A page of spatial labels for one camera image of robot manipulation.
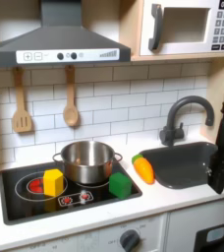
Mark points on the orange toy carrot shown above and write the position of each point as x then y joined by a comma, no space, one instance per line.
144,170

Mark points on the steel pot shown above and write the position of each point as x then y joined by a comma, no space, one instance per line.
87,164

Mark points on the black toy stove top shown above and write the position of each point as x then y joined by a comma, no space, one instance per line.
94,203

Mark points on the grey oven knob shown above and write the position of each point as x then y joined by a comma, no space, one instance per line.
129,240

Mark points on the wooden spoon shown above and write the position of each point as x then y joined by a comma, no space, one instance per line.
71,113

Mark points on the white toy microwave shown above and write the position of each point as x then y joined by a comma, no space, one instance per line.
189,42

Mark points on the green block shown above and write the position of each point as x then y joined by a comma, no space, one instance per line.
120,185

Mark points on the grey range hood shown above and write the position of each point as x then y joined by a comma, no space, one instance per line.
61,39

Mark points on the yellow block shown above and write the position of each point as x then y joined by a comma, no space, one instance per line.
53,182

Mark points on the dark grey sink basin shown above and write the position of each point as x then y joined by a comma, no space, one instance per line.
179,167

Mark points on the wooden slotted spatula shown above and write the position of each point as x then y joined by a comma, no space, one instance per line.
21,121

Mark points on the dark grey tap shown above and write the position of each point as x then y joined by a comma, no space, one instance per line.
174,131

